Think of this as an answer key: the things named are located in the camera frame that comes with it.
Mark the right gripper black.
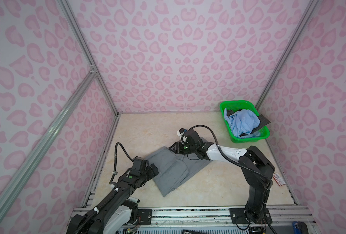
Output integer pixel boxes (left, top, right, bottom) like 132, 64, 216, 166
168, 141, 197, 154

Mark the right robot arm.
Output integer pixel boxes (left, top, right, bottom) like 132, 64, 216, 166
169, 125, 275, 223

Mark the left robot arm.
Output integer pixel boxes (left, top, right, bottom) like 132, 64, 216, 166
66, 157, 159, 234

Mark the green plastic basket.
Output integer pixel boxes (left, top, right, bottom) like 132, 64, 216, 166
219, 100, 270, 143

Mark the light blue shirt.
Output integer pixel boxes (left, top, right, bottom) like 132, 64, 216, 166
224, 108, 261, 138

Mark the black shirt in basket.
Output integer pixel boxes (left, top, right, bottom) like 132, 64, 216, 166
225, 109, 271, 137

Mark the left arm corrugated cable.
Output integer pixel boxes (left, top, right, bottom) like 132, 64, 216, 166
73, 142, 135, 234

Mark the red white label card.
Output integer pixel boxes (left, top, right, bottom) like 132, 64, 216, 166
273, 173, 286, 186

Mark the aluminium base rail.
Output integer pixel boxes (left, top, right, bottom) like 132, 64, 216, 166
64, 190, 320, 234

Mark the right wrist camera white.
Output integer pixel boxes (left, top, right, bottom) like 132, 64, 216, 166
177, 128, 188, 141

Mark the blue tool at edge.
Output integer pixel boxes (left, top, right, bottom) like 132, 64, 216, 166
292, 221, 309, 234

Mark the grey long sleeve shirt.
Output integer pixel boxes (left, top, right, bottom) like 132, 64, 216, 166
146, 143, 210, 197

